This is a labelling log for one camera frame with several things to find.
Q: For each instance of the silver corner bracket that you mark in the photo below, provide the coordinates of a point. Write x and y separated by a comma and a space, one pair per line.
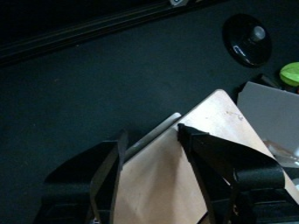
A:
178, 2

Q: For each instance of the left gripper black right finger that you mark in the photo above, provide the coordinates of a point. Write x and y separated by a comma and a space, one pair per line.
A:
234, 169

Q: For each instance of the green toy vegetable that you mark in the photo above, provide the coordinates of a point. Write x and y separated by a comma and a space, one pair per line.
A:
291, 74

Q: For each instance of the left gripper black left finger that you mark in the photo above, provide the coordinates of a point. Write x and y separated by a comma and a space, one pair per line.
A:
103, 175

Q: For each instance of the black aluminium frame rail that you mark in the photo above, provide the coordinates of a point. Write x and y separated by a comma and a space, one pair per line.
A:
98, 26

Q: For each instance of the black lid with grey knob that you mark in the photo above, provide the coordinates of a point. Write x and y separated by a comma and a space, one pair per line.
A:
247, 40

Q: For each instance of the grey flat panel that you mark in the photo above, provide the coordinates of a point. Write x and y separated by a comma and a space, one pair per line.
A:
272, 113

